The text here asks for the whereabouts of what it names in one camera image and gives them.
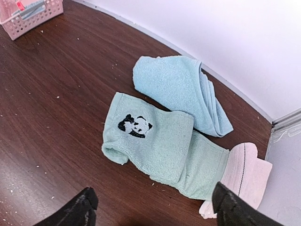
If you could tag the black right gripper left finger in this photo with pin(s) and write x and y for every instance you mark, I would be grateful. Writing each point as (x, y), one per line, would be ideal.
(79, 211)

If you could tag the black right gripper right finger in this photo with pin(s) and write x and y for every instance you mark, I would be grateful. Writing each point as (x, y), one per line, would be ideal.
(233, 211)

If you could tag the blue polka dot striped towel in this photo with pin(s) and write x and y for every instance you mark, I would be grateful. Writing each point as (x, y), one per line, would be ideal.
(29, 10)

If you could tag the pink cloth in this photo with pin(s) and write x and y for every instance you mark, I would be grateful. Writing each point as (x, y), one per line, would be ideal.
(240, 170)

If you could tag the pale green terry towel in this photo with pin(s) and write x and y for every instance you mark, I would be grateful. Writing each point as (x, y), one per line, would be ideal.
(163, 145)

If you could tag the light blue terry towel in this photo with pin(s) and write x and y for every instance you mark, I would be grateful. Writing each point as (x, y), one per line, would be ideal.
(177, 83)

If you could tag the pink perforated plastic basket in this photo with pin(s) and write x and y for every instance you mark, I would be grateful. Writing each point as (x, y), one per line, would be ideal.
(17, 17)

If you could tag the right aluminium frame post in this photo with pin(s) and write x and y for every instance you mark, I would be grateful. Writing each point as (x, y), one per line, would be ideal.
(286, 121)

